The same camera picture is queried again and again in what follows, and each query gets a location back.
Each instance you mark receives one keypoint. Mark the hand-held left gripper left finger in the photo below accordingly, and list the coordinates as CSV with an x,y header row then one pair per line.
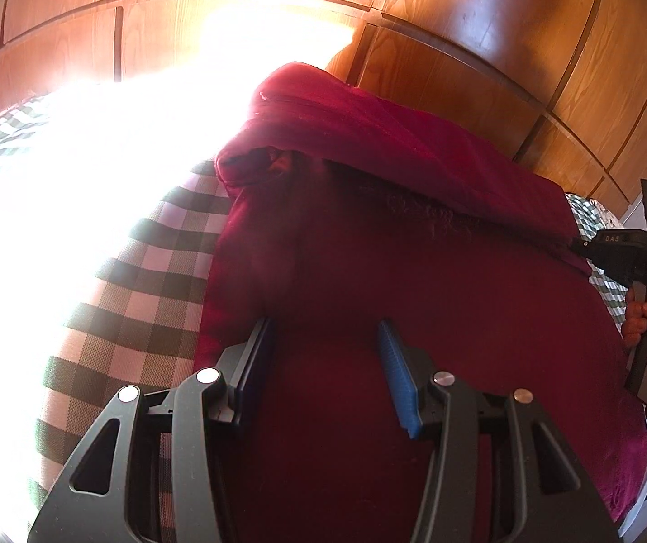
x,y
255,362

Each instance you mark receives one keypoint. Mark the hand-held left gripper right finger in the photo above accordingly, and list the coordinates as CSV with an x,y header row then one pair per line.
x,y
397,379

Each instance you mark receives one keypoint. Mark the dark red knitted sweater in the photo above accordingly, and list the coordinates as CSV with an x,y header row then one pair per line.
x,y
357,271

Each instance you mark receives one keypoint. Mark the floral pillow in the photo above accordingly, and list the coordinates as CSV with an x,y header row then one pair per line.
x,y
603,214

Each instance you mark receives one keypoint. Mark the green checked bed cover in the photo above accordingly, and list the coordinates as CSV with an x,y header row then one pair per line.
x,y
148,271

